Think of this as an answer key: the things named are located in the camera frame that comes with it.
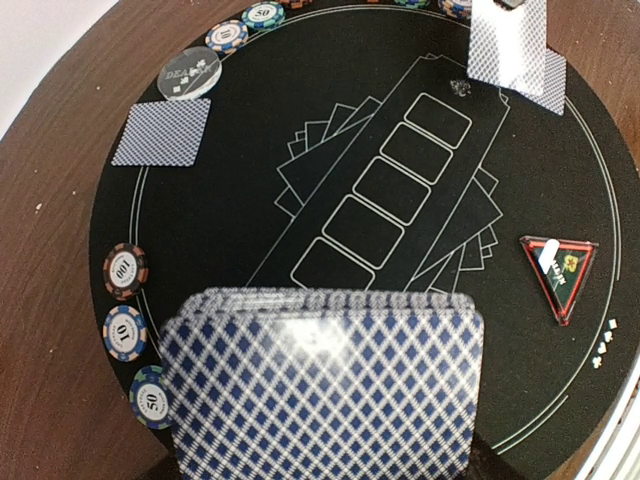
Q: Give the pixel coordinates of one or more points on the blue playing card deck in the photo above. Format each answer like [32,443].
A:
[283,383]

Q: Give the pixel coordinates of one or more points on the round black poker mat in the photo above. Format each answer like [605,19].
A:
[347,149]

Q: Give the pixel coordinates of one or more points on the single blue playing card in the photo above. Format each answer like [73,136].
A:
[552,97]

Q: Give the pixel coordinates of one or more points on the green poker chip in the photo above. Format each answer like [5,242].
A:
[148,398]

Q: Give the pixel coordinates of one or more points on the red chip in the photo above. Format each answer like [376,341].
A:
[295,4]
[125,270]

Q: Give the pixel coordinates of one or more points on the blue white poker chip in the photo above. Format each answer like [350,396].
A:
[459,9]

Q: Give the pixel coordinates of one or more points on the red black triangle marker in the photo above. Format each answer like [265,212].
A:
[561,267]

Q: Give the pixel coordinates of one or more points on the clear round dealer button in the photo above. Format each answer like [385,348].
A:
[190,74]

